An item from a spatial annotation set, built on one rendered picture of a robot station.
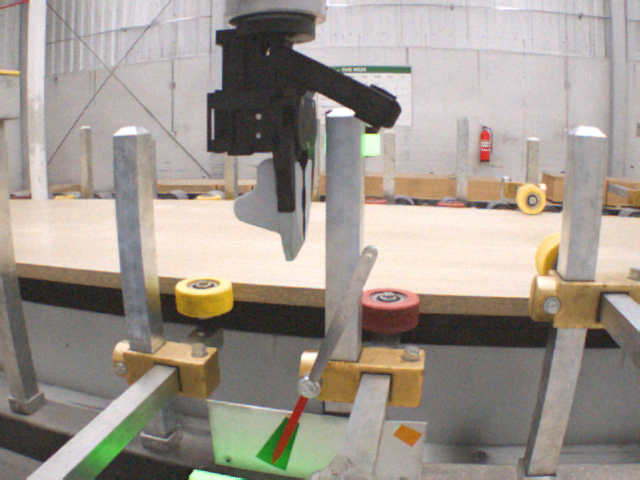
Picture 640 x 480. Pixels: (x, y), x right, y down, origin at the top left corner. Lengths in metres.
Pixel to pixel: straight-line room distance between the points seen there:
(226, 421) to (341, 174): 0.32
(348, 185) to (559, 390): 0.32
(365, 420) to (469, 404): 0.38
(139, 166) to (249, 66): 0.20
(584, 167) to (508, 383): 0.41
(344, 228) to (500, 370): 0.40
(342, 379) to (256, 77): 0.32
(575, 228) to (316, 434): 0.37
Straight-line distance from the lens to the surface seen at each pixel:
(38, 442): 0.85
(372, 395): 0.51
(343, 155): 0.50
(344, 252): 0.52
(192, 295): 0.68
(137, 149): 0.59
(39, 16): 2.08
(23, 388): 0.84
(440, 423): 0.85
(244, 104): 0.43
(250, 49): 0.46
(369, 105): 0.42
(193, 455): 0.70
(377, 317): 0.62
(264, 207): 0.44
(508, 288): 0.74
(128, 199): 0.60
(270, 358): 0.83
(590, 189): 0.53
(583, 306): 0.55
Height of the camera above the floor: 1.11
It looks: 12 degrees down
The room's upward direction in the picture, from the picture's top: straight up
